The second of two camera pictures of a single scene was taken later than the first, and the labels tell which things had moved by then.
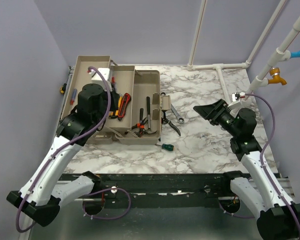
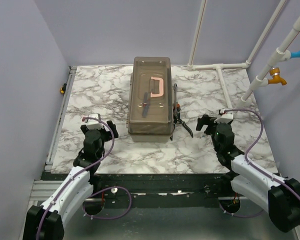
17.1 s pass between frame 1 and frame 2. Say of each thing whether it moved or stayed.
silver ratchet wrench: moved
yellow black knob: stayed
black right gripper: moved
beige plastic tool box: moved
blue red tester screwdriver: moved
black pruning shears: moved
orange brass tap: stayed
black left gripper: moved
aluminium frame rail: stayed
